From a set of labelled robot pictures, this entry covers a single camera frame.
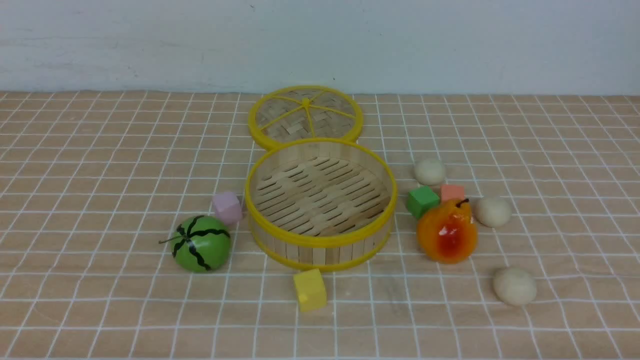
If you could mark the bamboo steamer tray yellow rim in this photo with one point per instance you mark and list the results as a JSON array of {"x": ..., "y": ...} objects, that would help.
[{"x": 325, "y": 204}]

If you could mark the yellow foam cube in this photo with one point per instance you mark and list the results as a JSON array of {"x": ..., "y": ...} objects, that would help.
[{"x": 310, "y": 290}]

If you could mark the orange checkered tablecloth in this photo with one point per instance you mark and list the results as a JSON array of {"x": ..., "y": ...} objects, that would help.
[{"x": 92, "y": 181}]

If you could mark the green toy watermelon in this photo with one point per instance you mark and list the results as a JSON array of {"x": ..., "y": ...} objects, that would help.
[{"x": 201, "y": 243}]

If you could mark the bamboo steamer lid yellow rim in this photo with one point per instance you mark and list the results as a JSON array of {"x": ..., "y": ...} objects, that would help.
[{"x": 304, "y": 112}]

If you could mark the salmon foam cube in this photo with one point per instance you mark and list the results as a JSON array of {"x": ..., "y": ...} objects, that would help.
[{"x": 451, "y": 191}]

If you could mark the orange toy pear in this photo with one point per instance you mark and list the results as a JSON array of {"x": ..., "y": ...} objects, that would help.
[{"x": 447, "y": 233}]

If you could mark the pink foam cube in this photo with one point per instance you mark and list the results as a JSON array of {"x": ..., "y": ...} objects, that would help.
[{"x": 227, "y": 207}]

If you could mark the white bun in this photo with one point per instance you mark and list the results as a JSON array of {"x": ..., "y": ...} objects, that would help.
[
  {"x": 492, "y": 211},
  {"x": 429, "y": 171},
  {"x": 514, "y": 286}
]

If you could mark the green foam cube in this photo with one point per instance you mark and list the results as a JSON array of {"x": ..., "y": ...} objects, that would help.
[{"x": 420, "y": 200}]

